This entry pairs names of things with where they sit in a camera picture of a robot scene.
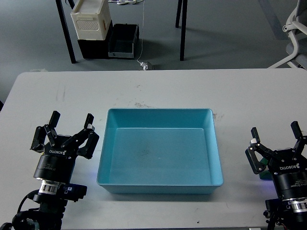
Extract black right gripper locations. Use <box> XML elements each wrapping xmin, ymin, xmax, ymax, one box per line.
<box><xmin>245</xmin><ymin>121</ymin><xmax>307</xmax><ymax>202</ymax></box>

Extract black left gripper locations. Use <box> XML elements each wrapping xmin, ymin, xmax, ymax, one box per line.
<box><xmin>30</xmin><ymin>111</ymin><xmax>99</xmax><ymax>184</ymax></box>

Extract green wooden block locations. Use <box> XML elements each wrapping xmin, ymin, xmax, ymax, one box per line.
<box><xmin>259</xmin><ymin>158</ymin><xmax>272</xmax><ymax>181</ymax></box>

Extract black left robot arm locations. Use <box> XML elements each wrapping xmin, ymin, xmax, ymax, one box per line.
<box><xmin>0</xmin><ymin>111</ymin><xmax>99</xmax><ymax>230</ymax></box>

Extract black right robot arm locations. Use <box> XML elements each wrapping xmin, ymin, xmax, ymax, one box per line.
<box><xmin>245</xmin><ymin>121</ymin><xmax>307</xmax><ymax>230</ymax></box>

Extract black storage box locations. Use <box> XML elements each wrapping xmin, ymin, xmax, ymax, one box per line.
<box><xmin>78</xmin><ymin>21</ymin><xmax>113</xmax><ymax>59</ymax></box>

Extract teal plastic tray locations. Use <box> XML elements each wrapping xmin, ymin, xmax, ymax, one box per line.
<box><xmin>96</xmin><ymin>108</ymin><xmax>224</xmax><ymax>195</ymax></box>

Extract white power adapter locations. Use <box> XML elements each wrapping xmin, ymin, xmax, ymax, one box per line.
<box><xmin>140</xmin><ymin>62</ymin><xmax>154</xmax><ymax>70</ymax></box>

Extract dark open bin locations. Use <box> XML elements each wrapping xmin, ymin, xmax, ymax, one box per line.
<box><xmin>108</xmin><ymin>23</ymin><xmax>139</xmax><ymax>58</ymax></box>

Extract cream plastic crate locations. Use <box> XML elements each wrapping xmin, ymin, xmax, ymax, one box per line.
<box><xmin>71</xmin><ymin>0</ymin><xmax>111</xmax><ymax>41</ymax></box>

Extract white office chair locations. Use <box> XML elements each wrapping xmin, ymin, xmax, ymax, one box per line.
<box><xmin>269</xmin><ymin>0</ymin><xmax>307</xmax><ymax>70</ymax></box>

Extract black table leg left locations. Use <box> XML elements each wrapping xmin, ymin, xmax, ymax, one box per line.
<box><xmin>55</xmin><ymin>0</ymin><xmax>77</xmax><ymax>64</ymax></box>

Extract black table leg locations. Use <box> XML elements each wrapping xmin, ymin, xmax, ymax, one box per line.
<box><xmin>55</xmin><ymin>0</ymin><xmax>77</xmax><ymax>64</ymax></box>
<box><xmin>175</xmin><ymin>0</ymin><xmax>188</xmax><ymax>61</ymax></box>

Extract black table leg right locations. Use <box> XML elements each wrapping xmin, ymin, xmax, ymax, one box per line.
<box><xmin>175</xmin><ymin>0</ymin><xmax>188</xmax><ymax>61</ymax></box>

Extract thin white cable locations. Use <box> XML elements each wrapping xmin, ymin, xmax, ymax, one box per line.
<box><xmin>136</xmin><ymin>0</ymin><xmax>145</xmax><ymax>63</ymax></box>

